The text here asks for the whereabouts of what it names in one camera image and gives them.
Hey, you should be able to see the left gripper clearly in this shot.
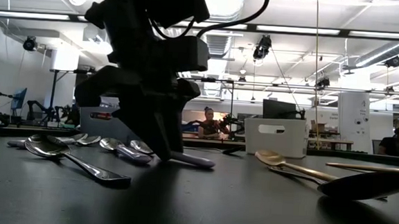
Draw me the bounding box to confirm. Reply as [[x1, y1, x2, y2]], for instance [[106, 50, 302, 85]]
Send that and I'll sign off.
[[70, 24, 206, 163]]

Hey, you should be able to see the person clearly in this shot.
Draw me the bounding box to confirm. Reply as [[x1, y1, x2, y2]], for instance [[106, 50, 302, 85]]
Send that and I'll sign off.
[[197, 106, 229, 141], [377, 125, 399, 157]]

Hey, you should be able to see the black table mat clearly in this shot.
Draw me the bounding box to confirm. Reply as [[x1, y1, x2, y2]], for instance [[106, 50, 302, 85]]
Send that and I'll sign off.
[[0, 136, 399, 224]]

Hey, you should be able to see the black monitor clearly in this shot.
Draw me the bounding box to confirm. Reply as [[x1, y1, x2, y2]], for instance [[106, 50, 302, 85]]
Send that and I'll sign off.
[[262, 98, 307, 121]]

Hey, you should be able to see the white plastic bin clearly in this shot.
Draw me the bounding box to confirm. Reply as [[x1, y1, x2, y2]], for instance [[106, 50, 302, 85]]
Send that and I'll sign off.
[[241, 115, 310, 160]]

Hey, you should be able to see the black spotlight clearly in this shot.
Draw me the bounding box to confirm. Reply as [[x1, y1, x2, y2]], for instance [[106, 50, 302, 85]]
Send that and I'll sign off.
[[22, 35, 38, 53], [252, 33, 273, 62], [384, 55, 399, 69], [315, 76, 331, 90]]

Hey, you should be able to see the blue monitor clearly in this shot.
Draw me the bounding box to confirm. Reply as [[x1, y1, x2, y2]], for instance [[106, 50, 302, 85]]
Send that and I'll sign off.
[[11, 86, 28, 112]]

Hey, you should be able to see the cardboard box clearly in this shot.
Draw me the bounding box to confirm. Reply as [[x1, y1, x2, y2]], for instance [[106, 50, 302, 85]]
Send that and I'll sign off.
[[309, 119, 329, 135]]

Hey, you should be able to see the wooden bench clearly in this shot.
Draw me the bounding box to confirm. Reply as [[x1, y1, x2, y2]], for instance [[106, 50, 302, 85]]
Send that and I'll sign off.
[[307, 137, 355, 153]]

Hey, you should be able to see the white column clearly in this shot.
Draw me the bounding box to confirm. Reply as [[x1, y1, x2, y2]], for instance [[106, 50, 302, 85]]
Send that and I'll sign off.
[[335, 89, 373, 154]]

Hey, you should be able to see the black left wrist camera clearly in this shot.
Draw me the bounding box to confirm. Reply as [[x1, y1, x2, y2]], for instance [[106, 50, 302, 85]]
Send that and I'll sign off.
[[155, 34, 212, 74]]

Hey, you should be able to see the silver ventilation duct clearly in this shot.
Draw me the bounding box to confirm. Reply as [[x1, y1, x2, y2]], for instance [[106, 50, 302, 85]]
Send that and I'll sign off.
[[190, 0, 246, 101]]

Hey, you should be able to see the black workstation frame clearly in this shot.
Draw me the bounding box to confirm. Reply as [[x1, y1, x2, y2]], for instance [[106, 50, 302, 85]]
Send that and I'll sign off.
[[45, 67, 236, 144]]

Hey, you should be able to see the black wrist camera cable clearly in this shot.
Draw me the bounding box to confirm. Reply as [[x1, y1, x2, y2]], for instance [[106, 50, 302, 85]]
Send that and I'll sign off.
[[147, 0, 270, 46]]

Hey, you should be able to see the thin yellow cord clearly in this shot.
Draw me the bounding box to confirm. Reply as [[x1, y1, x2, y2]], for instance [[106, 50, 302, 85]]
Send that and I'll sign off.
[[306, 0, 328, 150]]

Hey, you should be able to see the black horizontal frame bar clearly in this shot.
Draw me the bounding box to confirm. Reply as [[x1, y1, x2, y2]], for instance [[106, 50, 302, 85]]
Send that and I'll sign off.
[[0, 8, 399, 43]]

